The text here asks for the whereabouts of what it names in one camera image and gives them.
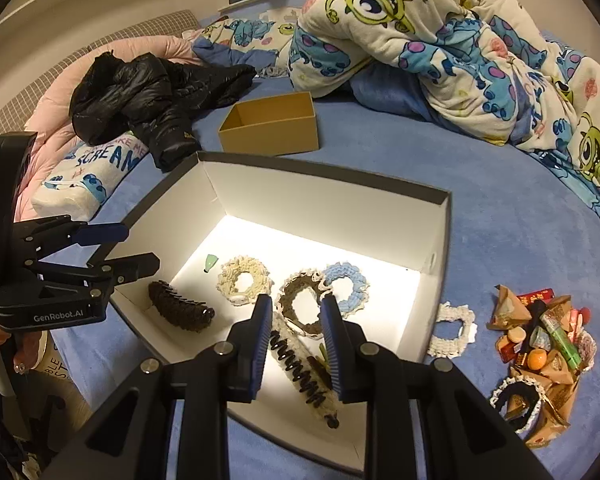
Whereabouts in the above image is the red candy packet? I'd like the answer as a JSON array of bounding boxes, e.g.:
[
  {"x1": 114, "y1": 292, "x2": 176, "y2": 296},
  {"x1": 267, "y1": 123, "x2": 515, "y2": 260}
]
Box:
[{"x1": 517, "y1": 288, "x2": 555, "y2": 306}]

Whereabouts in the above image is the monster cartoon comforter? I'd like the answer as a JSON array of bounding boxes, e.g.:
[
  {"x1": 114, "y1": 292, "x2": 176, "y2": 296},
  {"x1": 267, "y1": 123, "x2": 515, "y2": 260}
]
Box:
[{"x1": 288, "y1": 0, "x2": 600, "y2": 218}]

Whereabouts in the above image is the scream print pillow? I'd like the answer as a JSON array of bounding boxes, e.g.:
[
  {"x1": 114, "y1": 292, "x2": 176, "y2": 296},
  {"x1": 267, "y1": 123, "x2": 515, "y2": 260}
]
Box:
[{"x1": 30, "y1": 131, "x2": 148, "y2": 221}]

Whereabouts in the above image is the light blue crochet scrunchie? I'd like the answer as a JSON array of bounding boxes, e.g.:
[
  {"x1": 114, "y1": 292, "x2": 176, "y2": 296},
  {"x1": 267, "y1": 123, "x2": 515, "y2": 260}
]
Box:
[{"x1": 324, "y1": 262, "x2": 369, "y2": 318}]

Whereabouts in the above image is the pink quilted blanket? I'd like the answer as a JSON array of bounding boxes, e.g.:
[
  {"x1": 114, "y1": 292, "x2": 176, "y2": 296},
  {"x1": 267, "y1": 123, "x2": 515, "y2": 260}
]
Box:
[{"x1": 14, "y1": 36, "x2": 202, "y2": 221}]

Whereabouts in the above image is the person left hand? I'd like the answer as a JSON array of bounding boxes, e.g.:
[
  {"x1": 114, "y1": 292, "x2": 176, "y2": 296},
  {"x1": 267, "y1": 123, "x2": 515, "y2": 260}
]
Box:
[{"x1": 0, "y1": 328, "x2": 42, "y2": 373}]

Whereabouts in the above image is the brown lace trim scrunchie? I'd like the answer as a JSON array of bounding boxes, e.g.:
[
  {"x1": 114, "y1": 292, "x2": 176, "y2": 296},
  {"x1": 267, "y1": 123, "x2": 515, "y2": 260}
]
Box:
[{"x1": 275, "y1": 269, "x2": 332, "y2": 339}]

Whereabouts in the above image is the small green hair clip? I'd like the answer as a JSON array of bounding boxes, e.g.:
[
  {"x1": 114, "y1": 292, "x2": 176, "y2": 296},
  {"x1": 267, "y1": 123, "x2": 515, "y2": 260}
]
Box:
[{"x1": 204, "y1": 254, "x2": 219, "y2": 273}]

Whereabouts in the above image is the orange round candy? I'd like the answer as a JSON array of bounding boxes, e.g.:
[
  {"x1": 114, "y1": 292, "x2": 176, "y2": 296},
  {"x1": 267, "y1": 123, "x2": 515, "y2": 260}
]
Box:
[{"x1": 526, "y1": 348, "x2": 547, "y2": 372}]

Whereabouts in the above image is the black puffer jacket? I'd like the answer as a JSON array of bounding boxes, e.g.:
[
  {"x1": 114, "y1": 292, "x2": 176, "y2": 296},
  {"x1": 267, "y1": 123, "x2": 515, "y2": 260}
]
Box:
[{"x1": 68, "y1": 52, "x2": 257, "y2": 172}]

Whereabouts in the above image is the cream crochet scrunchie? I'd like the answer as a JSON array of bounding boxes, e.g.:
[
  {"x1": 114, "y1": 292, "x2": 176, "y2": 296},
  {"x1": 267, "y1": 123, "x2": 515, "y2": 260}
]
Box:
[{"x1": 216, "y1": 256, "x2": 273, "y2": 307}]

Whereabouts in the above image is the small brown cardboard box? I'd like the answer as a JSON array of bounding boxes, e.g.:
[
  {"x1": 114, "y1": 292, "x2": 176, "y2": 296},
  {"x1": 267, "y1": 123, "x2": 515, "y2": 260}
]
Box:
[{"x1": 219, "y1": 92, "x2": 319, "y2": 156}]

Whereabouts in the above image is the dark open shoe box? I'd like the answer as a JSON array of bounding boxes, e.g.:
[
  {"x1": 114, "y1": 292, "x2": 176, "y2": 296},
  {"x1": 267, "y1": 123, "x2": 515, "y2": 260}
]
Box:
[{"x1": 108, "y1": 149, "x2": 454, "y2": 478}]

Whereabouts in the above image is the black cream lace scrunchie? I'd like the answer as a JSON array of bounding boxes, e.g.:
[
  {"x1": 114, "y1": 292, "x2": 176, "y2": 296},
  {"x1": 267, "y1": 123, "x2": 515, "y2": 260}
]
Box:
[{"x1": 489, "y1": 375, "x2": 547, "y2": 434}]

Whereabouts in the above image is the green snack stick packet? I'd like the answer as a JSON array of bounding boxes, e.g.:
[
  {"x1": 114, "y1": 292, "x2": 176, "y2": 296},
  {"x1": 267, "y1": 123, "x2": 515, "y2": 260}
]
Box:
[{"x1": 540, "y1": 311, "x2": 582, "y2": 370}]

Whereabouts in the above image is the brown pyramid snack packet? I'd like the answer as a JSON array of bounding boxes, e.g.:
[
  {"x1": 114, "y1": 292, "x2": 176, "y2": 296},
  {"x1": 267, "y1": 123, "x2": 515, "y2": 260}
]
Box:
[
  {"x1": 486, "y1": 285, "x2": 532, "y2": 330},
  {"x1": 526, "y1": 400, "x2": 573, "y2": 448},
  {"x1": 540, "y1": 350, "x2": 574, "y2": 385}
]

